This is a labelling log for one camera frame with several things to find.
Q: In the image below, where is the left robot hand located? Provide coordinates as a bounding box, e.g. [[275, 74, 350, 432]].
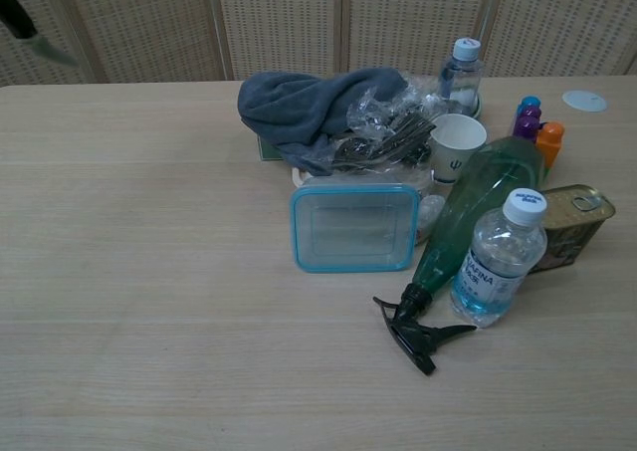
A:
[[0, 0, 81, 68]]

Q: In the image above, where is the blue-grey cloth towel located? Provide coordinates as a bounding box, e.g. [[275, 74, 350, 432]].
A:
[[237, 68, 410, 177]]

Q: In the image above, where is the rattan folding screen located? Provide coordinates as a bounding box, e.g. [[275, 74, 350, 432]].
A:
[[0, 0, 637, 89]]

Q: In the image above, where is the green flat card box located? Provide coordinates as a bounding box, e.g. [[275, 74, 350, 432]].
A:
[[256, 132, 288, 163]]

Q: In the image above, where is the clear bag of plastic forks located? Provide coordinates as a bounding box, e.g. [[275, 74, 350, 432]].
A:
[[327, 72, 449, 173]]

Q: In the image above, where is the blue-rimmed clear container lid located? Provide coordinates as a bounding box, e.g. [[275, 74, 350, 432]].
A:
[[289, 182, 422, 275]]

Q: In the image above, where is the small clear water bottle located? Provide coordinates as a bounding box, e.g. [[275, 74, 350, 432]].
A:
[[437, 37, 485, 118]]

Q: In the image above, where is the white paper cup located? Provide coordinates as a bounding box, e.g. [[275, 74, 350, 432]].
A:
[[428, 113, 488, 185]]

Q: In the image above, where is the white plate with green rim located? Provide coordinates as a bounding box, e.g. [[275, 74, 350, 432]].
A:
[[447, 95, 484, 121]]

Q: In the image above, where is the green spray bottle black trigger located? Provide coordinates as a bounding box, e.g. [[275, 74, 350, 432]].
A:
[[372, 135, 547, 377]]

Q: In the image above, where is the purple cap bottle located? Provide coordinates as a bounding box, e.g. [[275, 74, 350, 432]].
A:
[[509, 106, 543, 144]]

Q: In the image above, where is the large clear water bottle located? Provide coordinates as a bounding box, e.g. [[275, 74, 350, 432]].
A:
[[450, 188, 548, 330]]

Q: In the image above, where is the orange cap bottle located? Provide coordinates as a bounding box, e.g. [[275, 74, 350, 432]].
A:
[[534, 120, 566, 171]]

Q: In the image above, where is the round grey table cap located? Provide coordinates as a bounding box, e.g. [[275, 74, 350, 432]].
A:
[[561, 89, 609, 113]]

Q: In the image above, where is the rectangular metal food tin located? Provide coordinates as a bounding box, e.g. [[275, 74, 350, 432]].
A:
[[527, 183, 617, 275]]

